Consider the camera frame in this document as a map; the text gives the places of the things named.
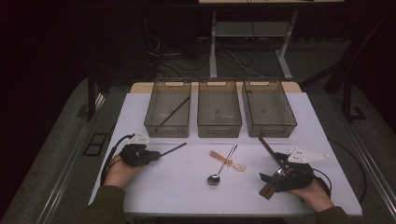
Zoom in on white desk with metal frame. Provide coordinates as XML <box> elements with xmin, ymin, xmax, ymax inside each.
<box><xmin>198</xmin><ymin>0</ymin><xmax>345</xmax><ymax>80</ymax></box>

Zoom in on thin black cable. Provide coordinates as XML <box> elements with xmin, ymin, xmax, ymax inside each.
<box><xmin>328</xmin><ymin>138</ymin><xmax>368</xmax><ymax>204</ymax></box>

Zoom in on white table mat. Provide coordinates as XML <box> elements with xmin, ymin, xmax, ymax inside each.
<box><xmin>86</xmin><ymin>91</ymin><xmax>363</xmax><ymax>217</ymax></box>

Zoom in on person's right hand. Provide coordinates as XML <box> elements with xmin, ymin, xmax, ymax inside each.
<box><xmin>288</xmin><ymin>178</ymin><xmax>334</xmax><ymax>214</ymax></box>

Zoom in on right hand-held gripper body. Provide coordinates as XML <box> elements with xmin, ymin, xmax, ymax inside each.
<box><xmin>272</xmin><ymin>147</ymin><xmax>330</xmax><ymax>193</ymax></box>

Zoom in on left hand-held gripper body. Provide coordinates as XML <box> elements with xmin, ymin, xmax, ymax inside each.
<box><xmin>120</xmin><ymin>133</ymin><xmax>153</xmax><ymax>168</ymax></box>

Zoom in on black metal stand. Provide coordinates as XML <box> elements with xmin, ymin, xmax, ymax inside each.
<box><xmin>325</xmin><ymin>12</ymin><xmax>368</xmax><ymax>124</ymax></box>

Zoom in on metal floor rail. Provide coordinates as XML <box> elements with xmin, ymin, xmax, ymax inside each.
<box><xmin>342</xmin><ymin>118</ymin><xmax>396</xmax><ymax>213</ymax></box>
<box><xmin>36</xmin><ymin>92</ymin><xmax>106</xmax><ymax>224</ymax></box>

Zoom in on translucent grey plastic bin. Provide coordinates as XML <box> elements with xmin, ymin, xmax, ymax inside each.
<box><xmin>196</xmin><ymin>78</ymin><xmax>243</xmax><ymax>139</ymax></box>
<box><xmin>241</xmin><ymin>78</ymin><xmax>298</xmax><ymax>139</ymax></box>
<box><xmin>143</xmin><ymin>78</ymin><xmax>192</xmax><ymax>139</ymax></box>

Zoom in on person's left hand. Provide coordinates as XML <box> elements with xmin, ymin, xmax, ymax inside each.
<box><xmin>103</xmin><ymin>153</ymin><xmax>144</xmax><ymax>189</ymax></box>

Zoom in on brown chopstick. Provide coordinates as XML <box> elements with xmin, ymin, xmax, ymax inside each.
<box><xmin>258</xmin><ymin>137</ymin><xmax>286</xmax><ymax>169</ymax></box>

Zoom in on black rectangular floor frame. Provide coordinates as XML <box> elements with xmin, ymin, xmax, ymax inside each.
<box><xmin>82</xmin><ymin>133</ymin><xmax>109</xmax><ymax>157</ymax></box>

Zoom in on black floor cables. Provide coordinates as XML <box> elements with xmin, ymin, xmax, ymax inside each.
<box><xmin>146</xmin><ymin>31</ymin><xmax>260</xmax><ymax>78</ymax></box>

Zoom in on brown-handled metal utensil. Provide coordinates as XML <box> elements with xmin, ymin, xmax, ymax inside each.
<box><xmin>259</xmin><ymin>166</ymin><xmax>289</xmax><ymax>200</ymax></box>

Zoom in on metal spoon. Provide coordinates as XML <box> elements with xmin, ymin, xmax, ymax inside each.
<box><xmin>206</xmin><ymin>143</ymin><xmax>238</xmax><ymax>187</ymax></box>

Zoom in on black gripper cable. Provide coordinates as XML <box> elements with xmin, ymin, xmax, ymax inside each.
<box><xmin>312</xmin><ymin>167</ymin><xmax>333</xmax><ymax>199</ymax></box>
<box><xmin>99</xmin><ymin>133</ymin><xmax>136</xmax><ymax>187</ymax></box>

